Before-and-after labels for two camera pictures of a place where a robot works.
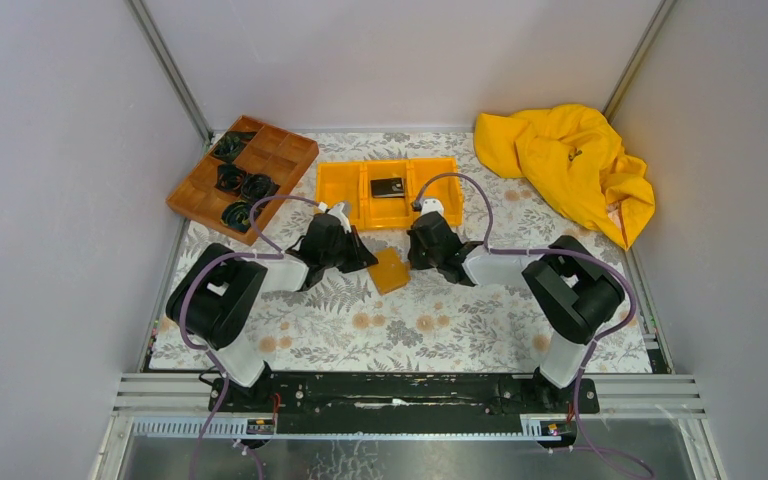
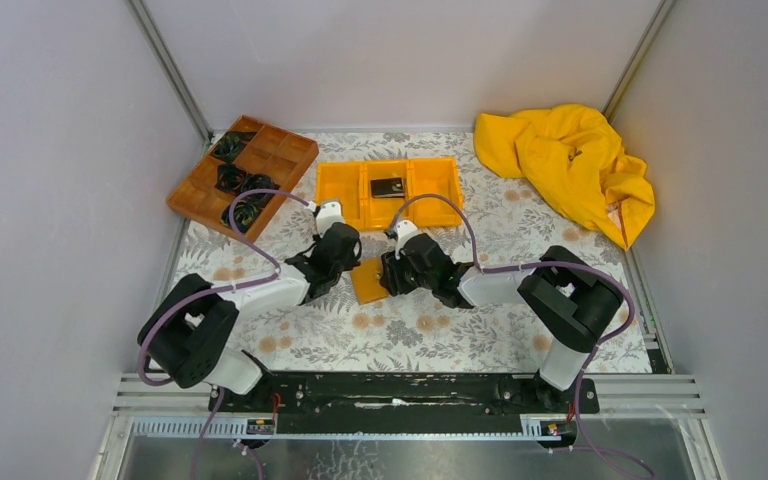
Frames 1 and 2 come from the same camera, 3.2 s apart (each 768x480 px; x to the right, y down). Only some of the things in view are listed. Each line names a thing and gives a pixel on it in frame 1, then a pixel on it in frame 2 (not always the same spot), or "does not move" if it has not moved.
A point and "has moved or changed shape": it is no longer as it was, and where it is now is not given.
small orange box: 391,272 has moved or changed shape
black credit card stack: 388,188 does not move
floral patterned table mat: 407,253 does not move
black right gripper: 413,256 -> 391,274
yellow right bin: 446,189 does not move
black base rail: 404,403 does not move
